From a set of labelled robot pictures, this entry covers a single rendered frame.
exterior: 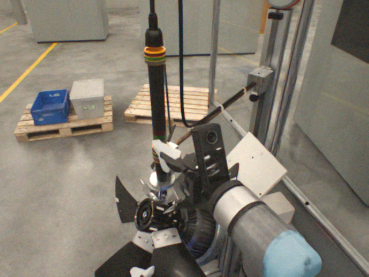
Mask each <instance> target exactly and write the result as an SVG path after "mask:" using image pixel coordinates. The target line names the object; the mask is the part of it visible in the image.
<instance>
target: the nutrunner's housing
mask: <svg viewBox="0 0 369 277"><path fill-rule="evenodd" d="M148 23H149V28H148V29H147V30H146V32H145V46H146V47H150V48H158V47H163V45H164V42H163V33H162V31H161V29H160V28H159V26H158V16H157V13H149V16H148ZM155 171H156V179H157V181H159V182H165V181H167V180H168V173H167V172H165V171H164V170H163V169H162V168H161V165H160V163H157V162H155Z"/></svg>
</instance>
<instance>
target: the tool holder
mask: <svg viewBox="0 0 369 277"><path fill-rule="evenodd" d="M170 144H171V145H172V146H173V147H172V148H176V149H178V145H176V144H173V143H171V142H169V145H170ZM174 173H175V172H174V171H172V170H170V172H169V173H168V180H167V181H165V182H159V181H157V179H156V172H154V173H153V174H152V175H151V176H150V184H151V186H152V187H153V188H155V189H158V190H166V189H169V188H171V187H172V186H173V185H174V183H175V176H174Z"/></svg>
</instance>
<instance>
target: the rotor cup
mask: <svg viewBox="0 0 369 277"><path fill-rule="evenodd" d="M171 206H172V202H169V203H163V201H159V200H156V199H153V198H145V199H143V200H142V201H141V202H140V204H139V206H138V208H137V211H136V213H135V226H136V229H137V230H138V231H140V232H142V233H147V234H152V233H153V232H154V231H155V230H151V229H150V228H153V229H157V231H160V230H165V229H171V228H176V229H177V230H178V233H179V234H180V233H181V231H182V228H183V225H184V221H185V215H184V211H183V209H181V211H180V212H178V213H177V212H176V211H174V212H173V213H171V214H169V215H168V216H166V214H168V213H169V212H168V213H166V214H163V213H164V212H165V211H166V210H168V209H169V208H170V207H171ZM157 207H160V208H162V209H164V210H163V211H162V210H159V209H157ZM145 211H146V212H147V216H146V217H143V213H144V212H145ZM164 216H166V217H165V218H164Z"/></svg>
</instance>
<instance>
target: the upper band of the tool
mask: <svg viewBox="0 0 369 277"><path fill-rule="evenodd" d="M144 51H145V52H146V53H149V54H160V53H163V52H165V48H164V47H158V48H150V47H147V48H145V49H144ZM146 60H147V59H146ZM163 60H165V59H163ZM147 61H149V60H147ZM160 61H162V60H160ZM153 62H155V61H153Z"/></svg>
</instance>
